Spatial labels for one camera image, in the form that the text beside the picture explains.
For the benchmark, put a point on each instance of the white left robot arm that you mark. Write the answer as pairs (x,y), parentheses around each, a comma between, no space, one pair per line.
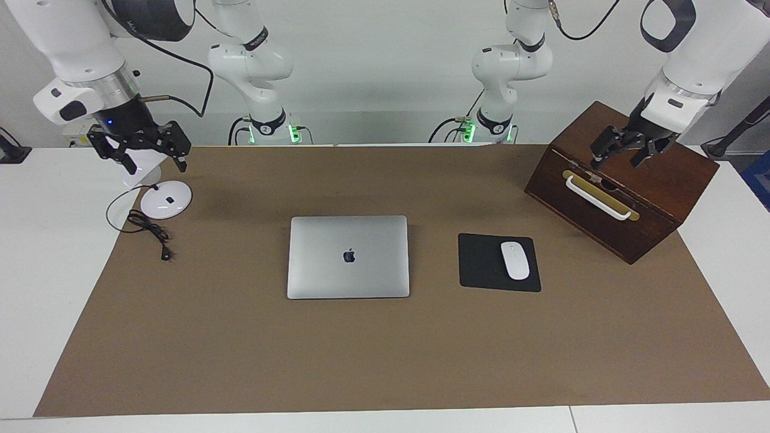
(710,48)

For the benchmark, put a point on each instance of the black stand foot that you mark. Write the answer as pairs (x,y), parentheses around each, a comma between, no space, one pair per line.
(12,153)

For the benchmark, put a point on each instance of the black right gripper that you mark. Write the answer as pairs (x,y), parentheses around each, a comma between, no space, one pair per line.
(129,120)

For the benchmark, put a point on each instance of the blue crate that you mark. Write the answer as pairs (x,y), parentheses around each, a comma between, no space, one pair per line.
(761,180)

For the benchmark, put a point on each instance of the black tripod leg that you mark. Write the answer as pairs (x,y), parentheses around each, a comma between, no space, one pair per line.
(737,129)

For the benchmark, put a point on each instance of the dark brown wooden box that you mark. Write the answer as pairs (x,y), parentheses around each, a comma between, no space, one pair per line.
(662,186)

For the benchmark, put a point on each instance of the white socket box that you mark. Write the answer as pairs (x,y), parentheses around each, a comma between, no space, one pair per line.
(75,135)

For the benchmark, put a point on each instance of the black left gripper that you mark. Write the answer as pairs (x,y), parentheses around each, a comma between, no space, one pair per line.
(642,131)

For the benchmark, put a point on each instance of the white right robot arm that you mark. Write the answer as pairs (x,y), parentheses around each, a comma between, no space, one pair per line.
(66,42)

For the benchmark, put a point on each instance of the black mouse pad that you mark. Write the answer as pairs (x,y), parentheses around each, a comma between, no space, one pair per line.
(481,264)

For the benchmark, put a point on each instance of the brown table mat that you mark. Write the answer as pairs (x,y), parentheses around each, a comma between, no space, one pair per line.
(240,349)

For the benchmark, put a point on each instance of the white computer mouse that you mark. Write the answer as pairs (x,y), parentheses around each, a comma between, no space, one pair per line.
(515,261)

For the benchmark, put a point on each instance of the silver laptop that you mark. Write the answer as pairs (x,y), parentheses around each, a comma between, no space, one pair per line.
(349,270)

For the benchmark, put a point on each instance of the white desk lamp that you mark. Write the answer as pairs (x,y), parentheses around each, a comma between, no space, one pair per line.
(165,201)

